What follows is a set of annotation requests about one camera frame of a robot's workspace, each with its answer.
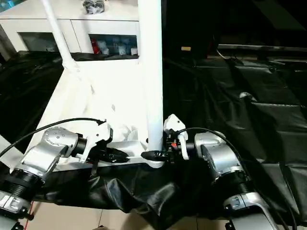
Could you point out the black covered bench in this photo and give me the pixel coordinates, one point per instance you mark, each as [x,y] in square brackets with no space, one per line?
[263,48]

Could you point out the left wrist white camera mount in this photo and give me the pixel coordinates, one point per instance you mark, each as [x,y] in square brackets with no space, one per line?
[98,135]

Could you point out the white cabinet with glass doors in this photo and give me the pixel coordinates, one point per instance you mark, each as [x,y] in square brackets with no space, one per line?
[24,24]

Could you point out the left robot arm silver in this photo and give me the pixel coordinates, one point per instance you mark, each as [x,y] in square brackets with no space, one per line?
[45,153]

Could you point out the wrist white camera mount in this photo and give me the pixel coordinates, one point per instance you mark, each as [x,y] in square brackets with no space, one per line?
[98,135]
[175,123]

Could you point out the red package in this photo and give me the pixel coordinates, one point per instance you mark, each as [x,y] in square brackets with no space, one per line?
[95,46]

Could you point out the black work mat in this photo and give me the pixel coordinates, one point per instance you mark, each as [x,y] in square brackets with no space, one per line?
[239,100]

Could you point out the black cabinet with yellow label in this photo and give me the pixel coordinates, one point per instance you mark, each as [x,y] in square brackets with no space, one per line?
[192,24]

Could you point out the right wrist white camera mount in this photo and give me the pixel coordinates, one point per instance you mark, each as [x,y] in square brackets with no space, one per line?
[175,123]

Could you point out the white plastic table top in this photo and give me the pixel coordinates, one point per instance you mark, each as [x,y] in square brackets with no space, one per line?
[96,95]

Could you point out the small white jar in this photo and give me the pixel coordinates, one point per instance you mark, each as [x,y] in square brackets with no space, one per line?
[121,50]
[133,51]
[105,51]

